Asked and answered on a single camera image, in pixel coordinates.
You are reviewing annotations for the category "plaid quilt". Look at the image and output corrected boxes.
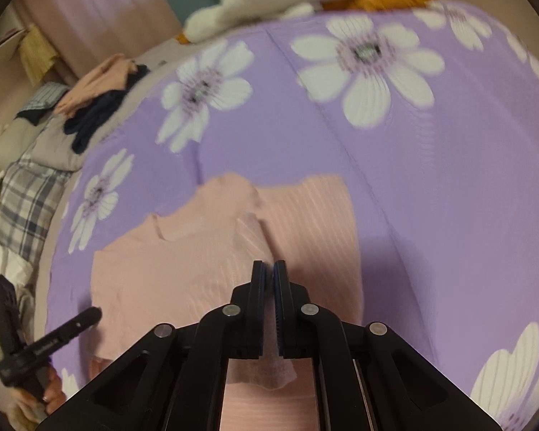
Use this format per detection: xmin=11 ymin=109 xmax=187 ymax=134
xmin=0 ymin=152 xmax=73 ymax=321

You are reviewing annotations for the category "pink knit sweater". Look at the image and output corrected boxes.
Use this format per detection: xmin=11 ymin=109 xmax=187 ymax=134
xmin=89 ymin=172 xmax=366 ymax=431

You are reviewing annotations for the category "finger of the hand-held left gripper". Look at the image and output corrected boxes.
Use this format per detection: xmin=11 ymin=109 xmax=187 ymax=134
xmin=0 ymin=275 xmax=26 ymax=361
xmin=26 ymin=306 xmax=103 ymax=363

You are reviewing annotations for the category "grey pillow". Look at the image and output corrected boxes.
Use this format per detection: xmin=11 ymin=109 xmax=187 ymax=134
xmin=0 ymin=114 xmax=50 ymax=173
xmin=24 ymin=114 xmax=93 ymax=172

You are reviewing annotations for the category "purple floral blanket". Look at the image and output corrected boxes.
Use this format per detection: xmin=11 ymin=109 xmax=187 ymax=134
xmin=44 ymin=0 xmax=539 ymax=431

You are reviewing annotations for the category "pink curtain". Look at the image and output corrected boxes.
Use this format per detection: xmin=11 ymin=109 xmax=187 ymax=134
xmin=6 ymin=0 xmax=186 ymax=88

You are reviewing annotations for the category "folded peach garment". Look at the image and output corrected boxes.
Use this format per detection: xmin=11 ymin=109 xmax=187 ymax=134
xmin=55 ymin=52 xmax=138 ymax=116

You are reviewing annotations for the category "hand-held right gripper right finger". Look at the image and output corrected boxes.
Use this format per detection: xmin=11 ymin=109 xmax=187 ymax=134
xmin=272 ymin=259 xmax=500 ymax=431

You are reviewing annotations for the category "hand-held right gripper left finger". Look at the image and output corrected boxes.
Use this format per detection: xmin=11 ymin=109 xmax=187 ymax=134
xmin=36 ymin=260 xmax=268 ymax=431

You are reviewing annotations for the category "person's left hand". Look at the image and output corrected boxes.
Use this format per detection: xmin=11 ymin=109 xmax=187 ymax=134
xmin=37 ymin=363 xmax=67 ymax=417

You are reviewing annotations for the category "striped pillow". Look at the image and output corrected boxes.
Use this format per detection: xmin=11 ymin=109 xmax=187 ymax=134
xmin=15 ymin=83 xmax=71 ymax=125

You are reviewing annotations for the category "yellow hanging cloth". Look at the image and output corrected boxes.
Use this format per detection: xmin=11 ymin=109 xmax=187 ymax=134
xmin=18 ymin=24 xmax=60 ymax=87

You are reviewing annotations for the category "navy garment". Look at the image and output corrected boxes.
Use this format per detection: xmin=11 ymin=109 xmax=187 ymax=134
xmin=63 ymin=65 xmax=152 ymax=154

